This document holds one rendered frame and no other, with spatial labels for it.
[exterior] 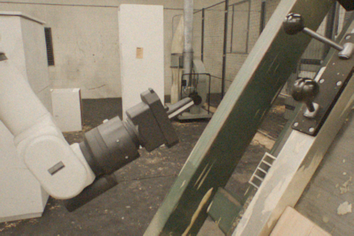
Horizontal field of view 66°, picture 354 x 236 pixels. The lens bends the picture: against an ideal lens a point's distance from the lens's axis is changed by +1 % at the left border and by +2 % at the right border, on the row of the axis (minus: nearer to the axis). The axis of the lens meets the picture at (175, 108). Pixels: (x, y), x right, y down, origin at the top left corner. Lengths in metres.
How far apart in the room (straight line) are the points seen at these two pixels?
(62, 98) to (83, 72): 3.23
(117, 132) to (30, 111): 0.14
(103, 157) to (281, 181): 0.31
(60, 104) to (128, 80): 1.71
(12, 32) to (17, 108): 2.01
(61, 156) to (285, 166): 0.38
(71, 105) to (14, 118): 4.70
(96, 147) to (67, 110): 4.74
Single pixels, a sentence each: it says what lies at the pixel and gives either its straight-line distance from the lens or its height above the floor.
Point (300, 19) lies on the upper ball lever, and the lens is 0.54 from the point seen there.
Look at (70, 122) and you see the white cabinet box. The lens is 5.26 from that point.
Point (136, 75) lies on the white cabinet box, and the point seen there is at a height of 1.11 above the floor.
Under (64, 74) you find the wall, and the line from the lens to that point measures 8.38.
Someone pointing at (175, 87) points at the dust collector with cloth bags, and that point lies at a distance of 6.18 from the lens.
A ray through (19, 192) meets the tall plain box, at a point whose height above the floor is 0.28.
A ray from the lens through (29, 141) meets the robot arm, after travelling 0.47.
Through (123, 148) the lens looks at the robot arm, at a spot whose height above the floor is 1.33.
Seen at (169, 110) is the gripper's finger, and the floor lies 1.38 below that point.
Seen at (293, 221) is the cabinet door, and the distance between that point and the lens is 0.52.
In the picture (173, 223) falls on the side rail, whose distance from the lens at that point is 0.74.
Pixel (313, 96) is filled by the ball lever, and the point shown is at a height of 1.43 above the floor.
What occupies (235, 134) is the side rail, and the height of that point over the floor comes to 1.28.
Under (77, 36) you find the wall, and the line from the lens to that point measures 8.30.
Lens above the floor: 1.50
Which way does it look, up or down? 13 degrees down
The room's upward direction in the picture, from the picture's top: straight up
